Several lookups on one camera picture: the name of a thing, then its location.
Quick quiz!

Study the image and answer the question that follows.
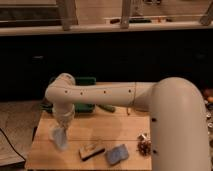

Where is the green plastic tray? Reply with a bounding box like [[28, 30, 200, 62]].
[[41, 77, 96, 114]]

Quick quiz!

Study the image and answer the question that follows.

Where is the wooden block brush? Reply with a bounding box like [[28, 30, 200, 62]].
[[79, 141, 105, 161]]

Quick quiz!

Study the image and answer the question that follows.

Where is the brown dried grape bunch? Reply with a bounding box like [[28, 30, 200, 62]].
[[137, 140, 151, 156]]

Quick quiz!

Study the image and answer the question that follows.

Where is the blue sponge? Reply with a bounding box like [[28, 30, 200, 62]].
[[105, 144, 129, 165]]

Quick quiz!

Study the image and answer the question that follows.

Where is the black cable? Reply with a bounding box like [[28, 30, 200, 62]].
[[0, 128, 27, 163]]

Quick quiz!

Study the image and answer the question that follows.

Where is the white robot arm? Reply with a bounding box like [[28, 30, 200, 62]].
[[45, 73, 211, 171]]

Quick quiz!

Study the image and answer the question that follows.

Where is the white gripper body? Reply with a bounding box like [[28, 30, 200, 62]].
[[53, 105, 75, 130]]

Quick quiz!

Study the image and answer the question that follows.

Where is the green small object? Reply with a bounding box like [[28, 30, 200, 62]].
[[97, 105, 116, 113]]

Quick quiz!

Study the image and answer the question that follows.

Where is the light blue towel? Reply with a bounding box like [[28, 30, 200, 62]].
[[50, 127, 68, 150]]

